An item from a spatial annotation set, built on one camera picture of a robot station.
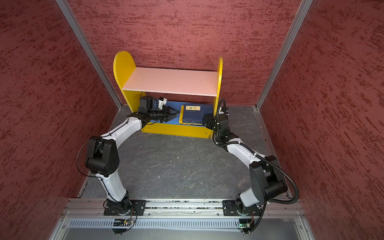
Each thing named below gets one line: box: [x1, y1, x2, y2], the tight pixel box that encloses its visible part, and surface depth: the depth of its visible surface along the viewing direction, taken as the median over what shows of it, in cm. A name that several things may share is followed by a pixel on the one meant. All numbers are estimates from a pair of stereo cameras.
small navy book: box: [182, 104, 214, 125], surface depth 92 cm
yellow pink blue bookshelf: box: [113, 50, 224, 139], surface depth 79 cm
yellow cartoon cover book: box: [179, 105, 185, 125], surface depth 91 cm
